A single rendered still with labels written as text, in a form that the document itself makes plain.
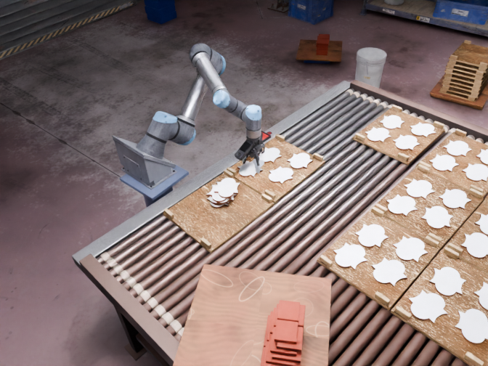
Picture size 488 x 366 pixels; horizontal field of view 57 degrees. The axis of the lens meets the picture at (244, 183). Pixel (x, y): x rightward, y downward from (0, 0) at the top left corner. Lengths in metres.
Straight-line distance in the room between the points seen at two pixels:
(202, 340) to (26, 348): 1.68
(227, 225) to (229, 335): 0.62
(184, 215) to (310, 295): 0.77
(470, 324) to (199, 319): 0.99
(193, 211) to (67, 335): 1.29
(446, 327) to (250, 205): 0.98
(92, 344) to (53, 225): 1.13
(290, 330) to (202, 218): 0.86
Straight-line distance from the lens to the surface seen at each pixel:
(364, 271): 1.95
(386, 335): 1.82
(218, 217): 2.13
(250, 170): 2.35
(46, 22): 6.80
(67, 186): 4.05
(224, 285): 1.75
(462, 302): 1.97
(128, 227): 2.20
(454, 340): 1.86
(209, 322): 1.67
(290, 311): 1.50
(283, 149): 2.51
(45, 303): 3.27
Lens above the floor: 2.46
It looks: 42 degrees down
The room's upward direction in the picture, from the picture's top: 3 degrees counter-clockwise
